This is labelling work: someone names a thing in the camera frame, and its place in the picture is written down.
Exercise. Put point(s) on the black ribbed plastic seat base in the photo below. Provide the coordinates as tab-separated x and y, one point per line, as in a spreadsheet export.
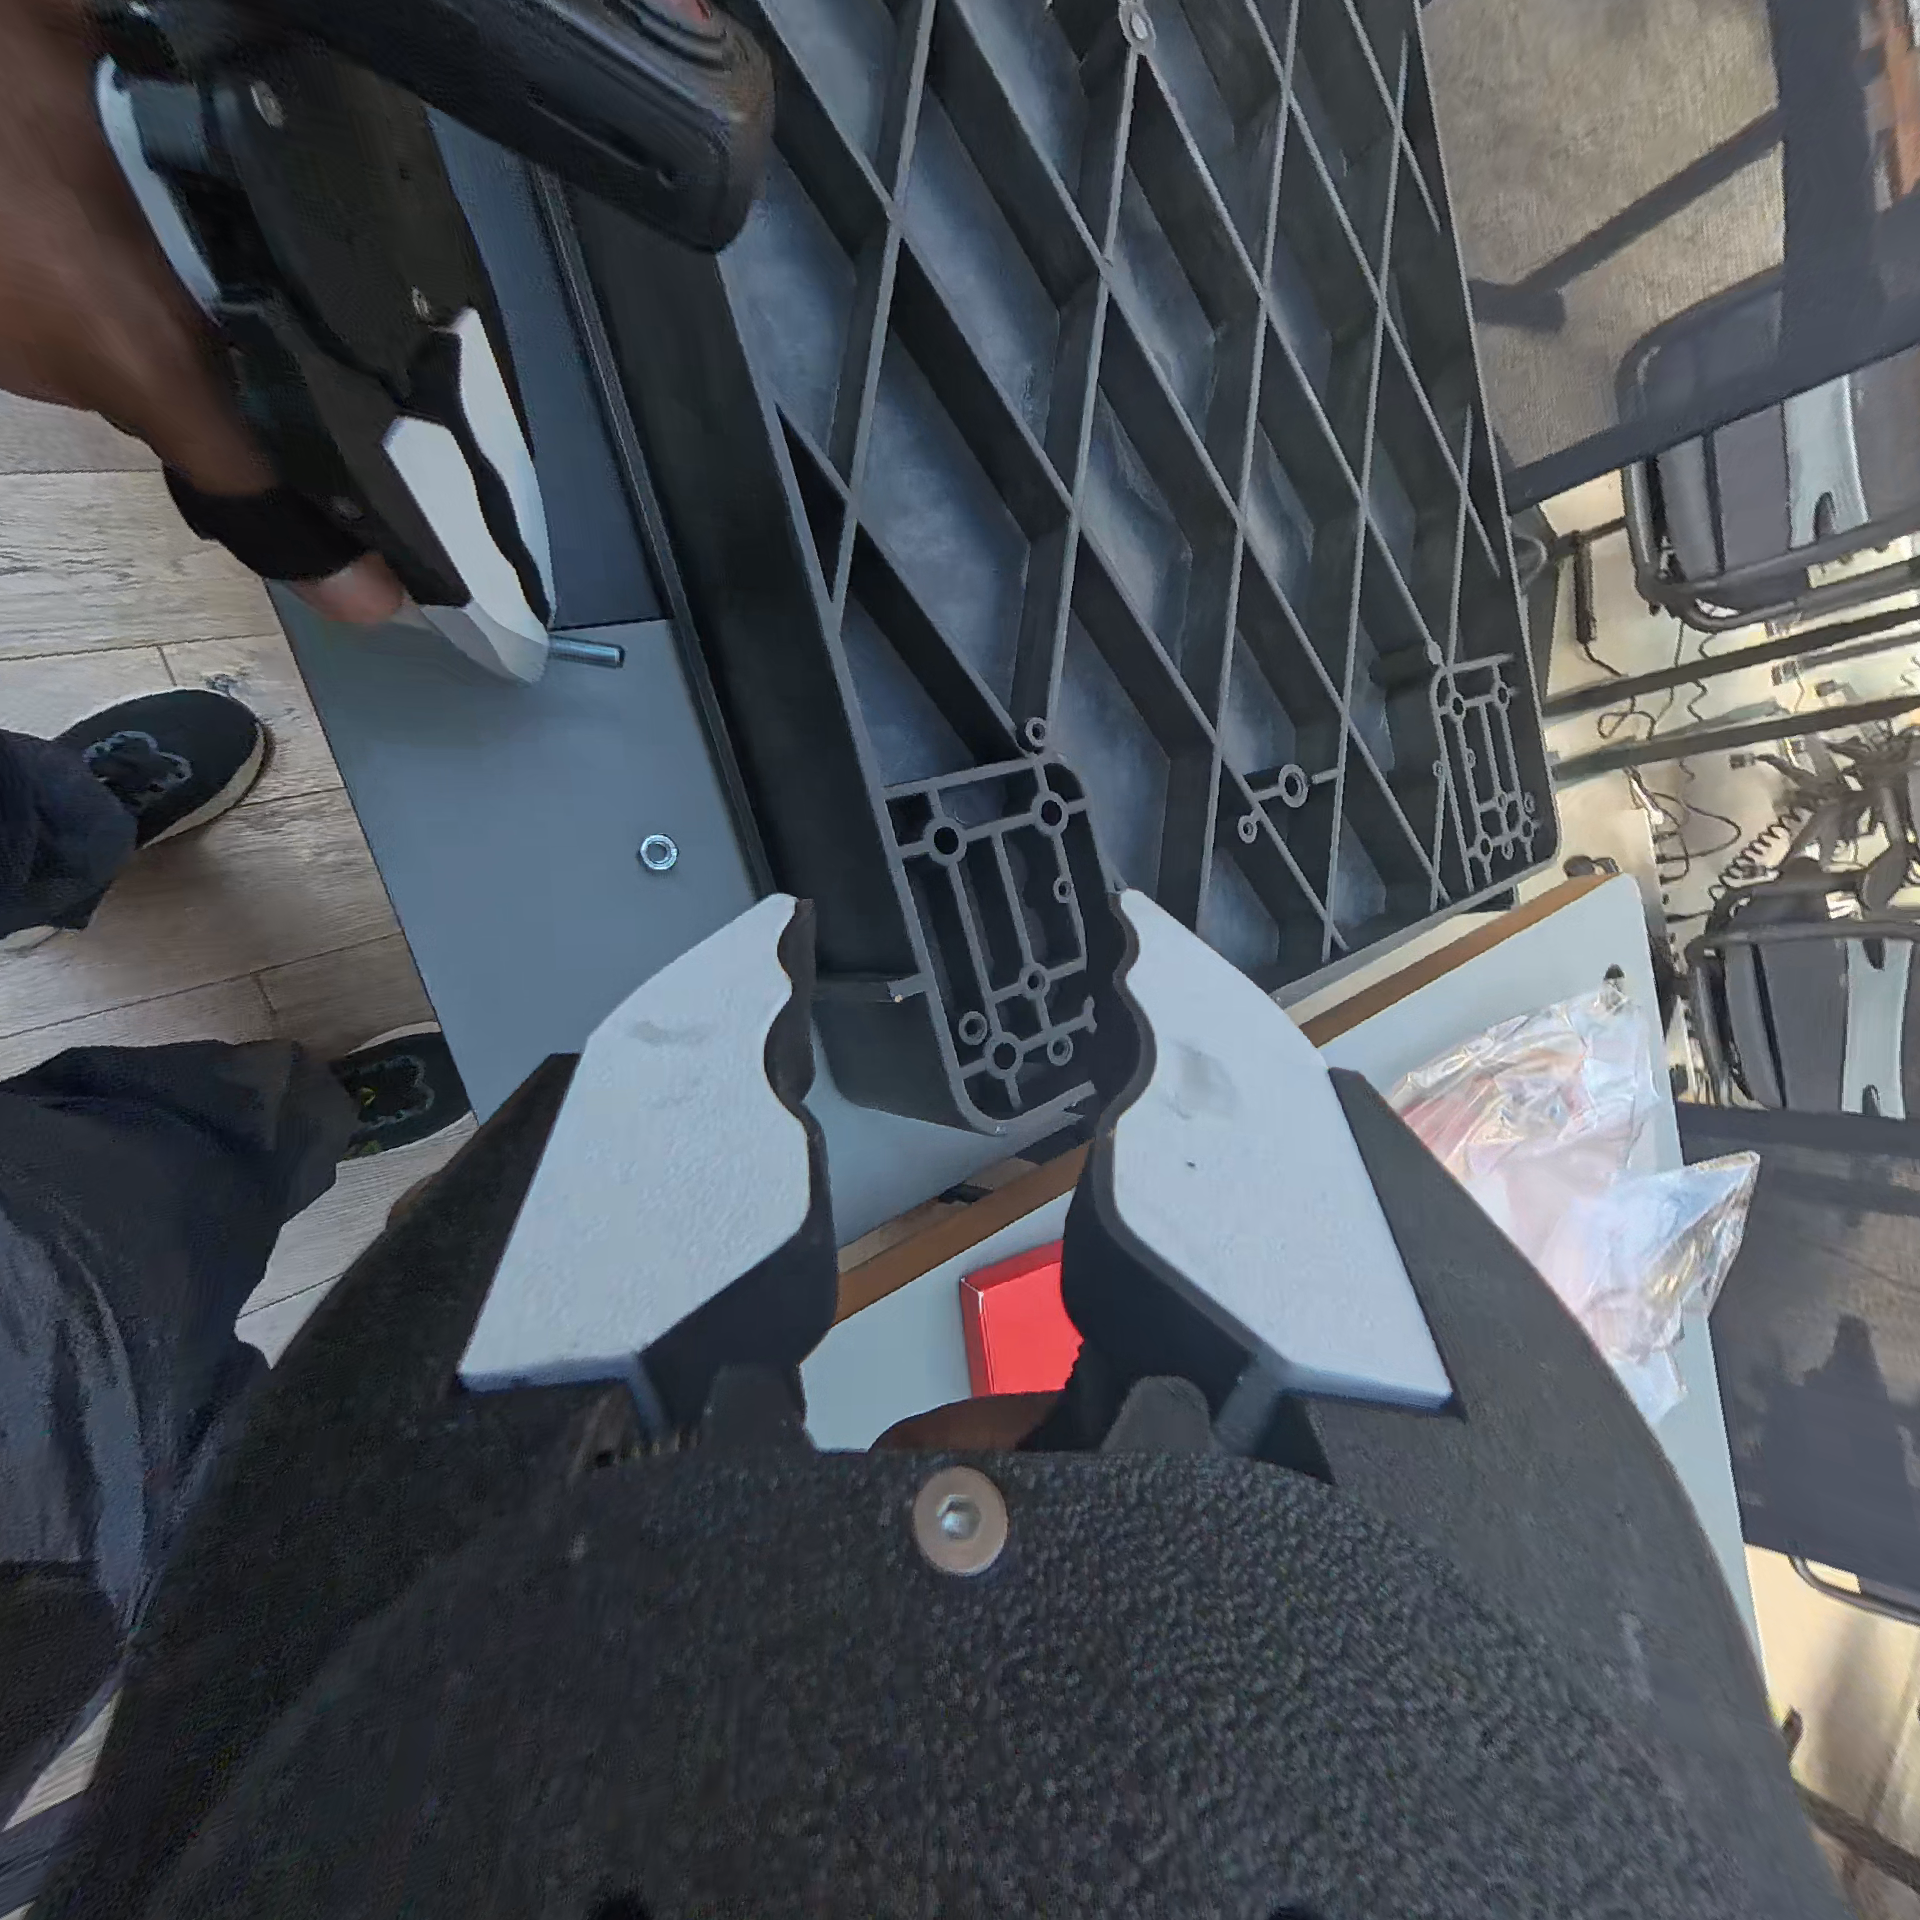
1141	450

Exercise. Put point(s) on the black mesh chair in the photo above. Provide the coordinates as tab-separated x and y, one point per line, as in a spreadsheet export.
1815	1320

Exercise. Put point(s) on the silver threaded bolt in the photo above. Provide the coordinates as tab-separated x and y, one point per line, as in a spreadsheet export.
592	655

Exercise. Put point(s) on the grey metal panel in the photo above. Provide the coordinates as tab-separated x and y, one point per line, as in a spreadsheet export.
494	841

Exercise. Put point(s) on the person's left hand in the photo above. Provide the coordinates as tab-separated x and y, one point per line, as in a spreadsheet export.
74	225

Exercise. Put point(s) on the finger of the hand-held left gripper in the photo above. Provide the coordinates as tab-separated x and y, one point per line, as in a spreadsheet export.
435	495
502	450

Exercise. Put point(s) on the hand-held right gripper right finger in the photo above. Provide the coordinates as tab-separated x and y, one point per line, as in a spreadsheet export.
1261	1214

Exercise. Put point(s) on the person's black trousers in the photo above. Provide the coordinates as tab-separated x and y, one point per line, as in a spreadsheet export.
134	1274

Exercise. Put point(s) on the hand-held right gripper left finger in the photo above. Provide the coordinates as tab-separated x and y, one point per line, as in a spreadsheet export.
644	1185

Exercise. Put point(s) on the grey office chair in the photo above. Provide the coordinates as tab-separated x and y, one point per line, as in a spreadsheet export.
1800	1021
1771	464

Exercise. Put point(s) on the black shoe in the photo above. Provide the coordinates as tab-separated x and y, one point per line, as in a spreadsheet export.
398	1088
164	764

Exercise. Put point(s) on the clear plastic bag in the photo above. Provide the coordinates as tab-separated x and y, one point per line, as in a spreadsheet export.
1515	1065
1664	1244

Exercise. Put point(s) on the silver nut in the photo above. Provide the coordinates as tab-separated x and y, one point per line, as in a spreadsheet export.
656	853

